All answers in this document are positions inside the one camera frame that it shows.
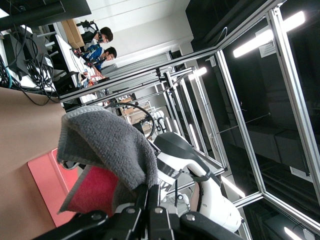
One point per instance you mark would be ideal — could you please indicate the aluminium frame enclosure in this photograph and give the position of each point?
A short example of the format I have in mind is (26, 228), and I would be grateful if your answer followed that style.
(241, 125)

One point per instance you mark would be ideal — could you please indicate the grey and pink cloth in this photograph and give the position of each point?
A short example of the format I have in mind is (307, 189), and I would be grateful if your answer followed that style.
(107, 140)

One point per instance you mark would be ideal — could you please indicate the brown cardboard box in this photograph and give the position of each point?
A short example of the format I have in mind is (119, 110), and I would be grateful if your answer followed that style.
(73, 32)

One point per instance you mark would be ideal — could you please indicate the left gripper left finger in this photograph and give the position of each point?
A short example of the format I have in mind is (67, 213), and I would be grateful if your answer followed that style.
(125, 225)

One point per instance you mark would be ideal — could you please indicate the person in black jacket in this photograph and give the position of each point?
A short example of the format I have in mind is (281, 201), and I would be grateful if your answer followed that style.
(90, 32)

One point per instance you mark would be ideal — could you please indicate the pink plastic bin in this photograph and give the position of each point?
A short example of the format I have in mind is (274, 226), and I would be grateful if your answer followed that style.
(50, 180)

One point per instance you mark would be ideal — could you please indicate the person in blue jacket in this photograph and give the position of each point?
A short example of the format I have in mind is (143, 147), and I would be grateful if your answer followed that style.
(97, 55)

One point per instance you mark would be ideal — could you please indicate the ceiling light bar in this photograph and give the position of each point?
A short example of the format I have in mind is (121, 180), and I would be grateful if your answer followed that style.
(200, 72)
(252, 43)

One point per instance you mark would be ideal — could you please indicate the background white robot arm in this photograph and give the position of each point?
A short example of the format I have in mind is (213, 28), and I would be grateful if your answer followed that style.
(160, 120)

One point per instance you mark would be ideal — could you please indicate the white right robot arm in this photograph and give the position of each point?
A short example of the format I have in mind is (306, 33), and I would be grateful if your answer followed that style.
(215, 207)

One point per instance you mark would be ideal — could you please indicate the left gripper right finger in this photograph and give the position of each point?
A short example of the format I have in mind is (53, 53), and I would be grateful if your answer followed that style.
(170, 227)

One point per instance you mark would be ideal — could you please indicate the ceiling air vent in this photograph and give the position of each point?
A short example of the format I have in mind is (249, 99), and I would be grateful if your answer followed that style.
(267, 48)

